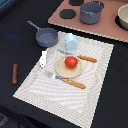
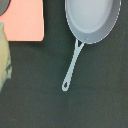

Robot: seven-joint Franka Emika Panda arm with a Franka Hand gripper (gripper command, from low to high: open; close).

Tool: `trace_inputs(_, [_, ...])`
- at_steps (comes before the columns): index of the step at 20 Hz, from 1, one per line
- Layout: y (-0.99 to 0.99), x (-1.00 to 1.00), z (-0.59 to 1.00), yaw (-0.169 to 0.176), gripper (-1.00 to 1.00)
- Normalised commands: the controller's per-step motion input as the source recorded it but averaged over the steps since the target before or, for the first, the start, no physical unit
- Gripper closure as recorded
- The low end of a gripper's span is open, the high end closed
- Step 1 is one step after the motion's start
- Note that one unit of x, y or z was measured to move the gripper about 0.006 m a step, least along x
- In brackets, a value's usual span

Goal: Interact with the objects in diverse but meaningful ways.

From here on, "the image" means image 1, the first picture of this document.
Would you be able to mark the red tomato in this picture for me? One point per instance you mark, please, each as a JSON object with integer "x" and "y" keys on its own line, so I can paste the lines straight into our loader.
{"x": 71, "y": 62}

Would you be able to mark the brown grilled sausage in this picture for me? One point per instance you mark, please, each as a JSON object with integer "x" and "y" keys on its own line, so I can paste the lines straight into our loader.
{"x": 15, "y": 74}

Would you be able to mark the round wooden plate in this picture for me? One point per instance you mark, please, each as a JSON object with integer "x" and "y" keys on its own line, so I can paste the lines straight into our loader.
{"x": 66, "y": 72}

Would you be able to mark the beige woven placemat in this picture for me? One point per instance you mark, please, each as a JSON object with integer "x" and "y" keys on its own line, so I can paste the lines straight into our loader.
{"x": 60, "y": 99}

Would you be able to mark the pink toy stove top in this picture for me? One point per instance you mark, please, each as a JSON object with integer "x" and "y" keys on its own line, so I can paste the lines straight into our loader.
{"x": 106, "y": 27}

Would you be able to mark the black stove burner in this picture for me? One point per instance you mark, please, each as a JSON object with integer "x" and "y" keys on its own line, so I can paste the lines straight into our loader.
{"x": 67, "y": 13}
{"x": 76, "y": 2}

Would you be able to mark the large grey pot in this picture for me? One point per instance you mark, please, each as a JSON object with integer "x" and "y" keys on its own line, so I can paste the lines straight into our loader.
{"x": 90, "y": 12}

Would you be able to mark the beige bowl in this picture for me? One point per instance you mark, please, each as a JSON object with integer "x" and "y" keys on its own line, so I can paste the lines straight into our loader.
{"x": 123, "y": 16}

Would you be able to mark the wooden handled fork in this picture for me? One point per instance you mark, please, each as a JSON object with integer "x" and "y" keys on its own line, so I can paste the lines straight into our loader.
{"x": 66, "y": 80}

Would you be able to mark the wooden handled knife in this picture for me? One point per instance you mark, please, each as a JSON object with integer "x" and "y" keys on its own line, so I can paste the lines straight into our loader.
{"x": 79, "y": 56}

